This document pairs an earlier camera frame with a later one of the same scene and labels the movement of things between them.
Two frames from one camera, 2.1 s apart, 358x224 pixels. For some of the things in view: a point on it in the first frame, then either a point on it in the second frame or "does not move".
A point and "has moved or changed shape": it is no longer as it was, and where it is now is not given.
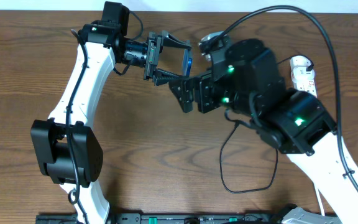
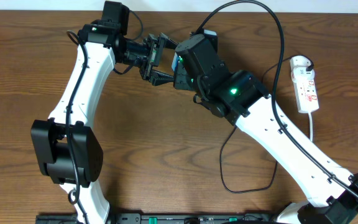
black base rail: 171,218 does not move
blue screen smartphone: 187,63 has moved or changed shape
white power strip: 302,79 does not move
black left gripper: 153,56 does not move
